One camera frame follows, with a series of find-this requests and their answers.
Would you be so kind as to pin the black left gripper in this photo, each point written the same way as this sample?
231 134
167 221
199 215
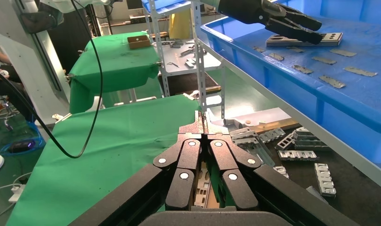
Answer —
246 11

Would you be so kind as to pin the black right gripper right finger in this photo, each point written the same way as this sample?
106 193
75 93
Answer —
234 174

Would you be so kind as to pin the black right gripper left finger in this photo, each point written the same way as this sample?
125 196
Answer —
177 174

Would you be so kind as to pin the metal IO shield plate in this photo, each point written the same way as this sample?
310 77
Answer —
332 40
202 190

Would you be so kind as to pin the blue plastic tray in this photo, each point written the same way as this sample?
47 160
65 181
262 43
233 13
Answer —
349 103

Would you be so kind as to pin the white metal parts rack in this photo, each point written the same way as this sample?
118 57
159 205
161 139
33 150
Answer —
209 64

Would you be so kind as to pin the small brown cardboard box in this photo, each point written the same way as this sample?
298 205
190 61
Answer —
138 43

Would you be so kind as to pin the gray tape strip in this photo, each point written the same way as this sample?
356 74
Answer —
302 69
324 60
343 53
296 49
360 72
332 81

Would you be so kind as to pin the metal plate in bin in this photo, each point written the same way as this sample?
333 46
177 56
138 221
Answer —
277 44

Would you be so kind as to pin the white pipe fitting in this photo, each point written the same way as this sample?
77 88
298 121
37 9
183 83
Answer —
234 122

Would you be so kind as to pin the large green tablecloth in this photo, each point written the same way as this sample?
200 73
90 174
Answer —
131 131

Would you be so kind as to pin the pile of gray metal brackets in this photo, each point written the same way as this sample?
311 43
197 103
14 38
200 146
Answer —
312 144

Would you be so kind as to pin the gray metal bar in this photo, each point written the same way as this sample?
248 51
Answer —
316 195

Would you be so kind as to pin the white curved plastic part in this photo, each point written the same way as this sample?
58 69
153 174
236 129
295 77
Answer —
95 104

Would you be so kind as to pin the thin metal tool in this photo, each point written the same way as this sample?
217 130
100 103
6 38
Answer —
173 64

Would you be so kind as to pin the wood-framed black mat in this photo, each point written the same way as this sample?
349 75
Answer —
349 187

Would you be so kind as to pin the yellow fabric sheet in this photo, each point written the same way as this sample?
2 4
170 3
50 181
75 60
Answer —
181 25

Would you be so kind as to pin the small green tablecloth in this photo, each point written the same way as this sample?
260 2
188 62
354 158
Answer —
115 68

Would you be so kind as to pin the blue plastic bin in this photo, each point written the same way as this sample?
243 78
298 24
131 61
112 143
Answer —
165 4

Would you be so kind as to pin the black device purple light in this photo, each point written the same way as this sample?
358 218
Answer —
21 146

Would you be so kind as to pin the white power strip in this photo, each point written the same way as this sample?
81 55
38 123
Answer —
17 193

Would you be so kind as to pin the chrome stool base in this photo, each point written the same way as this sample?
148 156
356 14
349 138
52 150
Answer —
6 109

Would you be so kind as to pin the seated person dark trousers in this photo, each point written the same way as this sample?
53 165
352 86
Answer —
6 90

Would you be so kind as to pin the slotted metal bracket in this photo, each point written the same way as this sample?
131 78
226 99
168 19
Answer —
271 135
298 155
285 142
282 171
325 181

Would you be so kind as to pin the slotted angle rack post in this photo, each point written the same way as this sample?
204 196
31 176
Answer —
202 78

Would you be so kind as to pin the small gray metal bracket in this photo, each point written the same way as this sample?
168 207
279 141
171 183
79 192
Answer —
189 64

